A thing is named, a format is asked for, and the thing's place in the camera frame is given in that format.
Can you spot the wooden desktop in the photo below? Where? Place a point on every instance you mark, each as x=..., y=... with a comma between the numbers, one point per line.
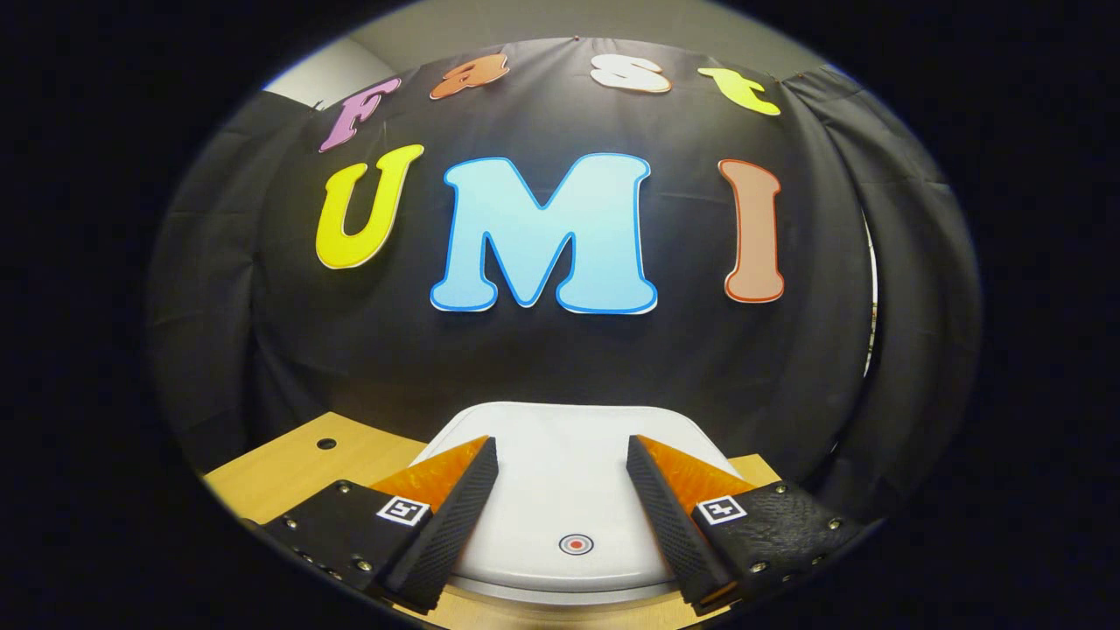
x=289, y=472

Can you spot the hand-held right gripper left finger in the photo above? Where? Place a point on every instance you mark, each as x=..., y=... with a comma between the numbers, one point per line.
x=455, y=521

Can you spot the white desktop garbage bin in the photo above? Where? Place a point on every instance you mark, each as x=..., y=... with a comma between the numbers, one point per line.
x=560, y=472

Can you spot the black backdrop cloth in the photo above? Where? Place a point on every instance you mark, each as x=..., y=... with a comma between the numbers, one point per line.
x=560, y=359

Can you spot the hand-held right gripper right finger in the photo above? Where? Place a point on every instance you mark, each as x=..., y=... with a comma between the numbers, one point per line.
x=669, y=521

